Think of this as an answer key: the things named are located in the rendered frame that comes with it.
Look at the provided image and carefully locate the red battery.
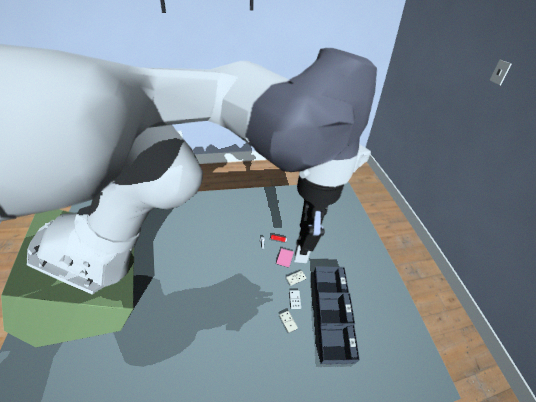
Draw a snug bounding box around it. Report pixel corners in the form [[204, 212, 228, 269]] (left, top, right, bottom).
[[271, 235, 287, 242]]

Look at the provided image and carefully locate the white domino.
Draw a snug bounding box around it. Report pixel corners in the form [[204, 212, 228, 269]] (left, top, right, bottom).
[[286, 271, 306, 286], [290, 291, 301, 309], [279, 311, 297, 333]]

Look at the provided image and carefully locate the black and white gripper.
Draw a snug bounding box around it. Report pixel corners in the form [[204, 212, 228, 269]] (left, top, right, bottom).
[[295, 175, 344, 263]]

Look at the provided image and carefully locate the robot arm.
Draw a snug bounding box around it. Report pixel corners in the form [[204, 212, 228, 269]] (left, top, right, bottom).
[[0, 44, 377, 294]]

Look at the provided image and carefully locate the dark grey rack of bins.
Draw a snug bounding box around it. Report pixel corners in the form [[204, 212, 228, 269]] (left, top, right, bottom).
[[314, 266, 360, 364]]

